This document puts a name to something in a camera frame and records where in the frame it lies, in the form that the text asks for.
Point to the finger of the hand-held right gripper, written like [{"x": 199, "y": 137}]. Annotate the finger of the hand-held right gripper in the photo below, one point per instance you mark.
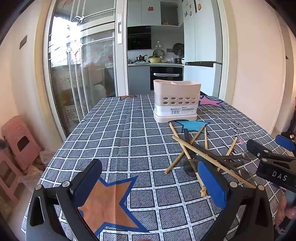
[
  {"x": 256, "y": 148},
  {"x": 285, "y": 142}
]

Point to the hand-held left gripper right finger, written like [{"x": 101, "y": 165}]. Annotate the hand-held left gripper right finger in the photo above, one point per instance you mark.
[{"x": 211, "y": 185}]

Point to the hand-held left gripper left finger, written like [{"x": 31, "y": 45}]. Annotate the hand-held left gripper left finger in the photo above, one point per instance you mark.
[{"x": 86, "y": 185}]

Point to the wooden chopstick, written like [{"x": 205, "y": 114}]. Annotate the wooden chopstick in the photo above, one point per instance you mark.
[
  {"x": 215, "y": 162},
  {"x": 179, "y": 141},
  {"x": 185, "y": 151},
  {"x": 231, "y": 148},
  {"x": 202, "y": 191}
]

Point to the beige plastic utensil holder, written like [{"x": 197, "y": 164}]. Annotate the beige plastic utensil holder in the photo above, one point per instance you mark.
[{"x": 175, "y": 102}]

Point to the person's right hand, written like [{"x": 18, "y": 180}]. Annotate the person's right hand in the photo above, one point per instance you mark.
[{"x": 290, "y": 213}]

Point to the checked star print tablecloth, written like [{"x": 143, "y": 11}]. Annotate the checked star print tablecloth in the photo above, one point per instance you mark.
[{"x": 138, "y": 143}]

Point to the pink plastic stool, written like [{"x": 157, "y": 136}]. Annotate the pink plastic stool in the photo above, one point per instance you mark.
[
  {"x": 20, "y": 143},
  {"x": 8, "y": 176}
]

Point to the black built-in oven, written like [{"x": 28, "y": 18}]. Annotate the black built-in oven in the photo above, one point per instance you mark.
[{"x": 165, "y": 80}]

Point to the small dark saucepan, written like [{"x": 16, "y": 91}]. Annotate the small dark saucepan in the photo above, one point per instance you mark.
[{"x": 178, "y": 61}]

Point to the grey base cabinet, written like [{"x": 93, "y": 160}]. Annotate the grey base cabinet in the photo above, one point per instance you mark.
[{"x": 138, "y": 80}]

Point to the white refrigerator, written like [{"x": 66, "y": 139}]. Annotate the white refrigerator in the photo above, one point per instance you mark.
[{"x": 201, "y": 41}]

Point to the sliding glass door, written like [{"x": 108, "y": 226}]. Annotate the sliding glass door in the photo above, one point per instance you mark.
[{"x": 85, "y": 58}]

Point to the yellow bowl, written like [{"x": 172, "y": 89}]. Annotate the yellow bowl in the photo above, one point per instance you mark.
[{"x": 154, "y": 60}]

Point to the round patterned plate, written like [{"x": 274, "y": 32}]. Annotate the round patterned plate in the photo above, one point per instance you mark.
[{"x": 158, "y": 52}]

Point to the dark cooking pot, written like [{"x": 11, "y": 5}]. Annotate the dark cooking pot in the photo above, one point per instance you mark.
[{"x": 140, "y": 58}]

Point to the black range hood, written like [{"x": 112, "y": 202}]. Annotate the black range hood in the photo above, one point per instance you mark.
[{"x": 139, "y": 38}]

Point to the red paper decoration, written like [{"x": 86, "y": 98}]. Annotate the red paper decoration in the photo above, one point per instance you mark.
[{"x": 150, "y": 8}]

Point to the brown wall plate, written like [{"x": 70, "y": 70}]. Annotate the brown wall plate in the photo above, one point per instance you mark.
[{"x": 23, "y": 41}]

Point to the white wall cabinet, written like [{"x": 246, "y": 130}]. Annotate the white wall cabinet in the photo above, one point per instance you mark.
[{"x": 143, "y": 12}]

